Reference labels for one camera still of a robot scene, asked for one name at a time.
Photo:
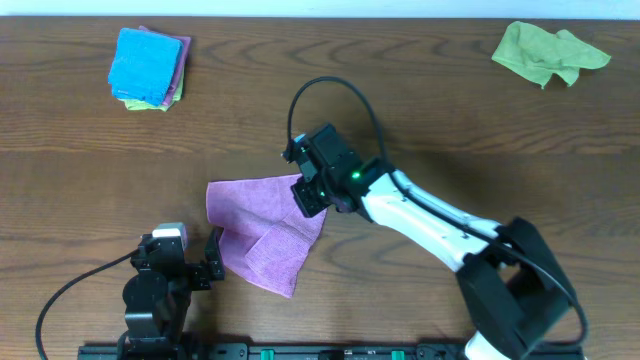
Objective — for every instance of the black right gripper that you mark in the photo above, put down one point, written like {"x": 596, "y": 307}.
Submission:
{"x": 308, "y": 195}

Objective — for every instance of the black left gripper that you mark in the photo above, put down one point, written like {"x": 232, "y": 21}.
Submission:
{"x": 201, "y": 273}

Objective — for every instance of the pink-purple microfiber cloth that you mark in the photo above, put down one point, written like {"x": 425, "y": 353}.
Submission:
{"x": 266, "y": 239}

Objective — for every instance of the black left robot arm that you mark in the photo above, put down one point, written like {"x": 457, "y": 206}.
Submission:
{"x": 157, "y": 298}

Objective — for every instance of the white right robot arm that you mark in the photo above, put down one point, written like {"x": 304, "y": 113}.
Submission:
{"x": 513, "y": 286}

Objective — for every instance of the folded light green cloth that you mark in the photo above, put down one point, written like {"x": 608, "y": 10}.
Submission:
{"x": 139, "y": 105}

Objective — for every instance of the folded purple cloth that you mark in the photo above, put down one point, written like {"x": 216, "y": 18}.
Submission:
{"x": 179, "y": 70}

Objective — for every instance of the folded blue cloth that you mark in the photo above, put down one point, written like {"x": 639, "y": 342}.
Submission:
{"x": 121, "y": 76}

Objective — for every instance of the crumpled green cloth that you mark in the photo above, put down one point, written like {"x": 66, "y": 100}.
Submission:
{"x": 537, "y": 55}

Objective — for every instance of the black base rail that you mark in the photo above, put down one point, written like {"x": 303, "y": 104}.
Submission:
{"x": 240, "y": 351}

